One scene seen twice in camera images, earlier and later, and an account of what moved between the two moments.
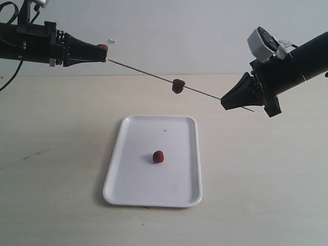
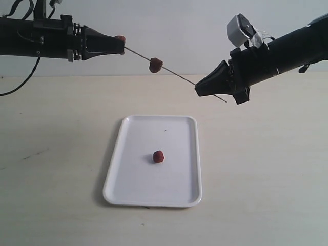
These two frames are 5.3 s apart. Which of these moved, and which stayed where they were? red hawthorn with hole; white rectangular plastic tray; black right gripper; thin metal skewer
Moved: red hawthorn with hole; thin metal skewer; black right gripper
Stayed: white rectangular plastic tray
